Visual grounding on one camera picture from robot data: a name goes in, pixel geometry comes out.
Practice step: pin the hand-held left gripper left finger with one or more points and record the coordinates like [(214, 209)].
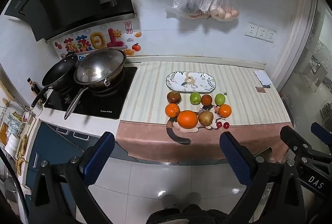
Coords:
[(99, 156)]

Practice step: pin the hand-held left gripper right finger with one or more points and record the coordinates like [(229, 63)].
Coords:
[(236, 159)]

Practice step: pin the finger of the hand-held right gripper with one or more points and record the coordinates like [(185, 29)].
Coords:
[(291, 137), (321, 130)]

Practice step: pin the small orange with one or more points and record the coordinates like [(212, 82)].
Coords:
[(225, 110), (172, 110)]

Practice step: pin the yellow-red apple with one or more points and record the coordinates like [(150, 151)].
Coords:
[(205, 118)]

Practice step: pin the large orange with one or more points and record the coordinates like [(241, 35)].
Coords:
[(187, 119)]

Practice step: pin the dark reddish orange fruit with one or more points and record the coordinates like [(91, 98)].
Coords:
[(206, 100)]

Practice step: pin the green apple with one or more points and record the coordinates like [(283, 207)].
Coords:
[(220, 99), (195, 98)]

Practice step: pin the floral oval plate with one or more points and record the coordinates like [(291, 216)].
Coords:
[(192, 82)]

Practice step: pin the blue kitchen cabinet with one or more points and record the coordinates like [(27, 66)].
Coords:
[(51, 143)]

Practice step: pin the black glass gas stove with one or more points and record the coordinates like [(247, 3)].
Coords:
[(109, 104)]

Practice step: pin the small square card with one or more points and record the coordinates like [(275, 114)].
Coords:
[(260, 89)]

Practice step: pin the person's grey slipper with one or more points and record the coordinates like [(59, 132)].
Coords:
[(193, 198), (170, 200)]

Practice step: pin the white folded cloth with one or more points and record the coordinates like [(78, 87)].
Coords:
[(263, 77)]

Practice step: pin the person's dark clothing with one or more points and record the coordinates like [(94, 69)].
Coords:
[(181, 216)]

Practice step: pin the striped cat print table mat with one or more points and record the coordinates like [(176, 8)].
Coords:
[(150, 89)]

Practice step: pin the dark red apple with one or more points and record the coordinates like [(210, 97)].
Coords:
[(173, 97)]

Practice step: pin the stack of white bowls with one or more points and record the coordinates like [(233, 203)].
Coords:
[(11, 145)]

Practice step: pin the steel wok with lid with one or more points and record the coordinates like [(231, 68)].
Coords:
[(99, 65)]

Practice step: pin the black frying pan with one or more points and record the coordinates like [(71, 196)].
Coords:
[(59, 75)]

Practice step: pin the dark sauce bottle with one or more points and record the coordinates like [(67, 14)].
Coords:
[(33, 87)]

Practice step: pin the plastic bag of eggs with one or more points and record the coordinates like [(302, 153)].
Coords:
[(223, 7)]

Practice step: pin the white wall socket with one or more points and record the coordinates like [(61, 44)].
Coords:
[(270, 35), (251, 29), (261, 33)]

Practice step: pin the colourful wall stickers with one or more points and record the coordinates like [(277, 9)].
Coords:
[(98, 41)]

